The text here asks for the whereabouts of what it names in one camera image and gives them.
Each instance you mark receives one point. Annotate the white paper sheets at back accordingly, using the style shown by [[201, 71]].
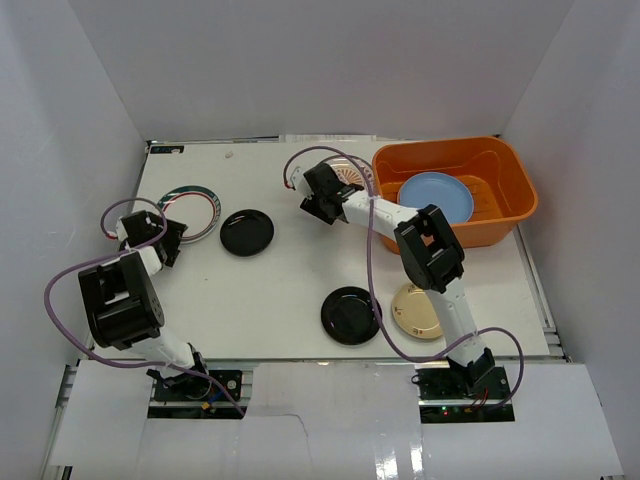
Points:
[[323, 138]]

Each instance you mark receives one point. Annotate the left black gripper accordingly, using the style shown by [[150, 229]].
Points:
[[170, 240]]

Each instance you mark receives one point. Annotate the black plate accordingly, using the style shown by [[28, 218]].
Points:
[[347, 316], [247, 232]]

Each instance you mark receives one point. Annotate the beige gold-rimmed plate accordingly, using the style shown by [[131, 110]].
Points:
[[414, 313]]

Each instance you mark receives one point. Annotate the orange plastic bin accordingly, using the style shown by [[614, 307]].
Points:
[[490, 168]]

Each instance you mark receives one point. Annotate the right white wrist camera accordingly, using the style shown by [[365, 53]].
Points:
[[298, 182]]

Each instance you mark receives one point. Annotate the white plate green rim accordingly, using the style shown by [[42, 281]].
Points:
[[195, 206]]

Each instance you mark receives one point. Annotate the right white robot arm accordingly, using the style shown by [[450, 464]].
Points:
[[431, 256]]

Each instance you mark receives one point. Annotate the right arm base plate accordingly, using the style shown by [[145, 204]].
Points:
[[443, 384]]

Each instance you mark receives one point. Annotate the white plate orange sunburst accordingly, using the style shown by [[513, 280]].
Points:
[[352, 171]]

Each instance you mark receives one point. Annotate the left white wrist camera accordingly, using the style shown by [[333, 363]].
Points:
[[120, 232]]

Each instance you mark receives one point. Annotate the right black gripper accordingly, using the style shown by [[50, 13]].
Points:
[[312, 207]]

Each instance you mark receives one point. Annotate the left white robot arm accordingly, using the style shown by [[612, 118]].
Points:
[[124, 311]]

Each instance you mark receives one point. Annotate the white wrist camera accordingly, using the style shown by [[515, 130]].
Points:
[[120, 232], [298, 182]]

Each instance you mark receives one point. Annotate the blue plate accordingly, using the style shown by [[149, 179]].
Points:
[[446, 192]]

